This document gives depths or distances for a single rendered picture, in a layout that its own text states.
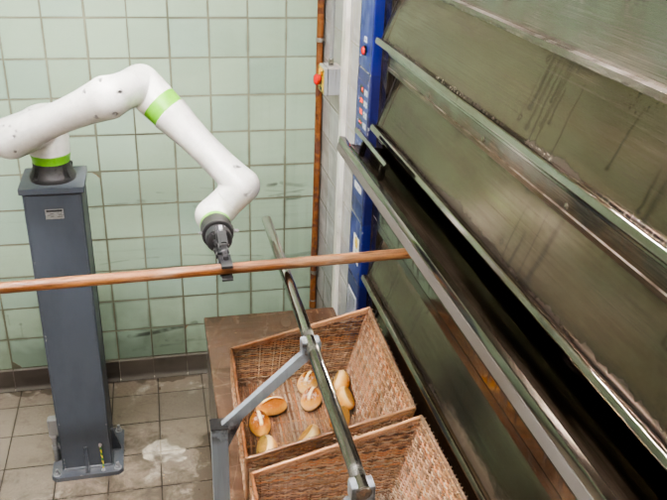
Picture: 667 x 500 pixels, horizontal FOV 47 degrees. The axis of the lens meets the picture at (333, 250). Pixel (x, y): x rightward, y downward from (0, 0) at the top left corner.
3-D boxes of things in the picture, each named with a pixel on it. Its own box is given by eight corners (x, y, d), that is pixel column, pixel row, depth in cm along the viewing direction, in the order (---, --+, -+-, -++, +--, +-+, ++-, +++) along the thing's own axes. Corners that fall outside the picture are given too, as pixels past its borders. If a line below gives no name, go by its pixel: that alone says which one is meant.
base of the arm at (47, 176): (36, 160, 275) (34, 143, 272) (79, 158, 278) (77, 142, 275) (27, 187, 252) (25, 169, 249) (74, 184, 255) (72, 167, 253)
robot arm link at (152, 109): (103, 88, 230) (122, 60, 224) (128, 79, 241) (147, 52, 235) (147, 132, 231) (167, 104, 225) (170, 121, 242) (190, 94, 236)
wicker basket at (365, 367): (367, 372, 272) (371, 304, 260) (412, 485, 223) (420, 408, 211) (228, 383, 263) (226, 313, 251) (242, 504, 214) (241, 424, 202)
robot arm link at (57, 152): (16, 166, 252) (7, 108, 243) (48, 152, 265) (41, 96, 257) (49, 172, 248) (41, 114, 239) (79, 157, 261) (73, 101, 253)
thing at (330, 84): (335, 88, 297) (336, 62, 292) (341, 95, 288) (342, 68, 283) (317, 88, 295) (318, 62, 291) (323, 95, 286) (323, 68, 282)
